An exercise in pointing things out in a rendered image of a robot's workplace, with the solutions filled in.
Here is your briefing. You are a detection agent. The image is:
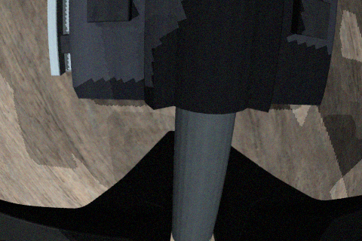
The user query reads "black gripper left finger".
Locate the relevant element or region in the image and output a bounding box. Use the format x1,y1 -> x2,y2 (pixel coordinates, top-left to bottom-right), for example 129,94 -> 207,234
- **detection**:
0,132 -> 174,241

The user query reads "grey metal shaft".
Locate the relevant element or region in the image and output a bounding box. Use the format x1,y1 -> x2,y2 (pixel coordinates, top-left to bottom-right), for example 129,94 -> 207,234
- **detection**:
171,106 -> 236,241

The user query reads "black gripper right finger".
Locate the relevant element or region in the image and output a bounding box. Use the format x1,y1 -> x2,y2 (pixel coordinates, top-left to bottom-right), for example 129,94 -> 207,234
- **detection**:
213,145 -> 362,241

